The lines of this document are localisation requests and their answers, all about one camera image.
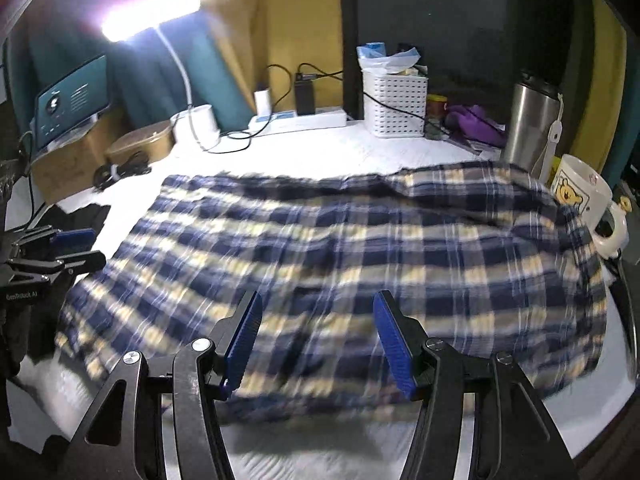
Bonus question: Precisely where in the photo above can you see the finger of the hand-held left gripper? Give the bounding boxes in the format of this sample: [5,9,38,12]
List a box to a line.
[7,251,107,286]
[15,227,97,261]

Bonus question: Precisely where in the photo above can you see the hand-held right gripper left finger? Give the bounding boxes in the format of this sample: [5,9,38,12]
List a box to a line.
[60,290,263,480]

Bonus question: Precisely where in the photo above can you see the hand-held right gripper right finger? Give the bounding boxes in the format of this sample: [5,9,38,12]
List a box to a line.
[373,290,576,480]

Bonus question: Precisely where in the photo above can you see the blue yellow plaid shirt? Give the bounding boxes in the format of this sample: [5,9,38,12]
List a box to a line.
[55,160,608,413]

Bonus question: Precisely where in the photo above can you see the brown cardboard box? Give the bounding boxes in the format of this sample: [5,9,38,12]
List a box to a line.
[30,107,131,206]

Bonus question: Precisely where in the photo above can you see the beige lidded container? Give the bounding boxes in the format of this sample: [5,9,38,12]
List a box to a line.
[104,121,176,165]

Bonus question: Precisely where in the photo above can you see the tablet with teal screen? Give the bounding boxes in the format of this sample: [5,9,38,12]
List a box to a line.
[34,54,110,148]

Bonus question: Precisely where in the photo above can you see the teal curtain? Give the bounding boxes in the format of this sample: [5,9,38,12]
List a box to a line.
[5,0,256,146]
[605,100,640,191]

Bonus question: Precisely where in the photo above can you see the white textured tablecloth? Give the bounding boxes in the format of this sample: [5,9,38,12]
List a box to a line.
[10,122,640,480]

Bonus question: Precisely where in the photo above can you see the white plastic basket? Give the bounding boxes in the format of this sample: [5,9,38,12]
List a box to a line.
[361,69,430,138]

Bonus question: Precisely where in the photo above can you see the white power strip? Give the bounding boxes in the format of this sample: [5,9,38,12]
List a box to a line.
[248,107,347,135]

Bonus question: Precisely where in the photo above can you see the purple cloth pouch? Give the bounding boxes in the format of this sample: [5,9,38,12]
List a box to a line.
[445,105,506,146]

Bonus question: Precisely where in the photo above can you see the white desk lamp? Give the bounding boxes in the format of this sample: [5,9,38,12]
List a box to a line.
[100,0,221,152]

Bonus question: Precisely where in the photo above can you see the small red yellow jar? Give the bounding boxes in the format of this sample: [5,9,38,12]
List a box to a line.
[426,94,448,123]

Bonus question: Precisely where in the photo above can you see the cream bear print mug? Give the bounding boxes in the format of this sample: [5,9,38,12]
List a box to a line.
[550,155,628,261]

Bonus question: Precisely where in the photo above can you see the black charger brick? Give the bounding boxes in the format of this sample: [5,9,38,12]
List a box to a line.
[294,74,317,116]

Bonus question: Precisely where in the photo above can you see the stainless steel tumbler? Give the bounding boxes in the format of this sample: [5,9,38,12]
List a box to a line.
[502,71,561,176]

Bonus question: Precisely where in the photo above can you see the clear plastic bag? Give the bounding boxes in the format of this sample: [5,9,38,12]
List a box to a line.
[360,47,421,77]

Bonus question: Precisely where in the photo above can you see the yellow curtain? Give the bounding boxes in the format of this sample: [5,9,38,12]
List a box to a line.
[565,0,628,176]
[200,0,346,121]

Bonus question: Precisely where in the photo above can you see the dark window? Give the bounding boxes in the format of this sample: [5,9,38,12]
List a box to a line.
[340,0,596,126]

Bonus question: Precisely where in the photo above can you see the black coiled cable bundle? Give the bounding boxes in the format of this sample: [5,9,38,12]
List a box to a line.
[94,152,152,191]

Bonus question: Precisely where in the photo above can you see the black charging cable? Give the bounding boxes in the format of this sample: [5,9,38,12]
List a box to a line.
[297,62,451,136]
[200,64,296,153]

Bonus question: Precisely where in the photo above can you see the white lanyard tag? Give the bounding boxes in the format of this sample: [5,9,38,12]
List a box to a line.
[531,94,565,183]

